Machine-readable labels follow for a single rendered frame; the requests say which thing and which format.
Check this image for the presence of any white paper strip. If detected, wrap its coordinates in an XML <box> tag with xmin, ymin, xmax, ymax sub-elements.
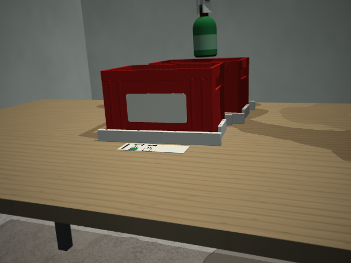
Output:
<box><xmin>117</xmin><ymin>143</ymin><xmax>190</xmax><ymax>153</ymax></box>

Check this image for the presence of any green bottle with pale green label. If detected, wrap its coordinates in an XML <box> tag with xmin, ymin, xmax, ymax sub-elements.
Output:
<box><xmin>193</xmin><ymin>4</ymin><xmax>217</xmax><ymax>58</ymax></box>

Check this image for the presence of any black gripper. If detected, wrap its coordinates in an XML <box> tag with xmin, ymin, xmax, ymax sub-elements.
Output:
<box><xmin>196</xmin><ymin>0</ymin><xmax>211</xmax><ymax>14</ymax></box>

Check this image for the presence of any dark red crate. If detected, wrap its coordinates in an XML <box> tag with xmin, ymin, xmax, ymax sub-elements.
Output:
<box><xmin>100</xmin><ymin>62</ymin><xmax>225</xmax><ymax>132</ymax></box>
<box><xmin>149</xmin><ymin>57</ymin><xmax>249</xmax><ymax>113</ymax></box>

